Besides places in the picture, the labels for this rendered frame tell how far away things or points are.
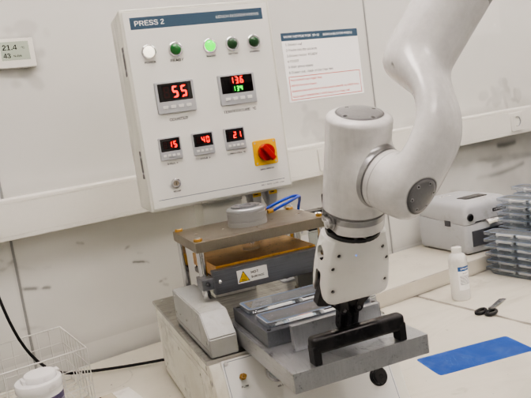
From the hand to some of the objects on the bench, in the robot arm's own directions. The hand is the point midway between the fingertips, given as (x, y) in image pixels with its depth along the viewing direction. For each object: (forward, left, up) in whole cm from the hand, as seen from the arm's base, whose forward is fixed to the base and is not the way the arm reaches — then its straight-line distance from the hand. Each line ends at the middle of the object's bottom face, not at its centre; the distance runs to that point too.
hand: (347, 319), depth 93 cm
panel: (+12, -1, -24) cm, 27 cm away
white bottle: (+48, -74, -25) cm, 92 cm away
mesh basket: (+77, +36, -19) cm, 87 cm away
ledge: (+75, -77, -23) cm, 110 cm away
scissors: (+37, -72, -26) cm, 85 cm away
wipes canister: (+54, +36, -21) cm, 68 cm away
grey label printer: (+74, -108, -20) cm, 132 cm away
